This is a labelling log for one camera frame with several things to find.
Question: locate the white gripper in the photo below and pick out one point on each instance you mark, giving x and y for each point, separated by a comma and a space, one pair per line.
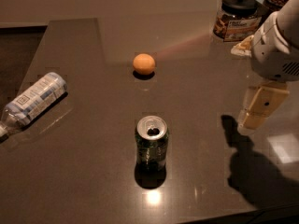
271, 57

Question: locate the green soda can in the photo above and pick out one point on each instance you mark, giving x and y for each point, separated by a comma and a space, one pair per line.
151, 136

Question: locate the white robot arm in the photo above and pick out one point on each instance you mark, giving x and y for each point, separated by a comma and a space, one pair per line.
274, 56

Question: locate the black lidded snack jar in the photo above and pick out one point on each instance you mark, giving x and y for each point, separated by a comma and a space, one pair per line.
236, 19

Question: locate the orange fruit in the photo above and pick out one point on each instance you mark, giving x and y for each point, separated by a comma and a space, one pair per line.
143, 64

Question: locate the clear plastic water bottle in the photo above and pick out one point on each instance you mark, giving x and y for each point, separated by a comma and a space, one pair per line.
26, 107

